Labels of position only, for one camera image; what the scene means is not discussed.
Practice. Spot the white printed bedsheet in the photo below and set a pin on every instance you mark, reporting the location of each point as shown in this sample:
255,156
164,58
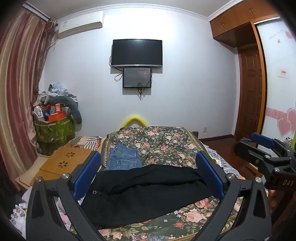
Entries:
222,160

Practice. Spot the brown wooden door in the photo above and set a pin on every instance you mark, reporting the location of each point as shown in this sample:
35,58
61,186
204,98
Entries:
251,92

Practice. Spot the grey curved pillow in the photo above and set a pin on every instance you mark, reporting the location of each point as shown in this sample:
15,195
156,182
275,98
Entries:
74,111

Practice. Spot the striped peach blanket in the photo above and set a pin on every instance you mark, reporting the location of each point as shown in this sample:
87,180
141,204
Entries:
87,141

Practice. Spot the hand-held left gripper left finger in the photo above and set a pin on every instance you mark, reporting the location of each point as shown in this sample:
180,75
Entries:
89,172

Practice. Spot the black pants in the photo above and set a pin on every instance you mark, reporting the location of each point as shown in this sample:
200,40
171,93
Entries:
138,192

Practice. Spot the blue jeans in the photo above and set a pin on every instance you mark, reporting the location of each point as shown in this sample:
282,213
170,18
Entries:
124,160

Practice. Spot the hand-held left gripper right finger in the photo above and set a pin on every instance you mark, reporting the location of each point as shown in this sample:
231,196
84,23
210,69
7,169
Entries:
208,176

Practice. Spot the yellow foam tube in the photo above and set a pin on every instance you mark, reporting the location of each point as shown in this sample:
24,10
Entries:
134,117

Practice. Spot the white wardrobe door pink hearts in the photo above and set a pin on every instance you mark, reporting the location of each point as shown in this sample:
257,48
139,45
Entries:
275,81

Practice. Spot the wooden lap desk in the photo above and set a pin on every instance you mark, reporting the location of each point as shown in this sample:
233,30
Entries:
57,160

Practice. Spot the small black wall monitor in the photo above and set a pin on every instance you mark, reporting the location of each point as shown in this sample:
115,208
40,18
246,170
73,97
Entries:
136,77

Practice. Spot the striped pink curtain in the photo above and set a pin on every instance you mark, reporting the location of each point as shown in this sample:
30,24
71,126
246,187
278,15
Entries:
20,81

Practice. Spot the white air conditioner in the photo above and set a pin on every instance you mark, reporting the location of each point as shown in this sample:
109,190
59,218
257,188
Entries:
78,26

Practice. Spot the orange box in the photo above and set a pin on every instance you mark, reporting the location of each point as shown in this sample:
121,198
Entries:
56,117

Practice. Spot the wooden overhead cabinet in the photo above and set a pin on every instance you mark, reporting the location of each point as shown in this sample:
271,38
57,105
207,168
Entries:
231,25

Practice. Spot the pile of clothes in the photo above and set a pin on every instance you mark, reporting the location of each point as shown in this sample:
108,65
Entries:
57,89

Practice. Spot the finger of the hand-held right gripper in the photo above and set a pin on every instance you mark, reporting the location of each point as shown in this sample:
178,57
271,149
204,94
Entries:
245,148
262,139

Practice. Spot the black wall television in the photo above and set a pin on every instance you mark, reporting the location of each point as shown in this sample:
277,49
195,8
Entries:
136,52

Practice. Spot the dark floral blanket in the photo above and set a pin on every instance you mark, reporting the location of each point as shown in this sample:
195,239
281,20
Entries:
161,148

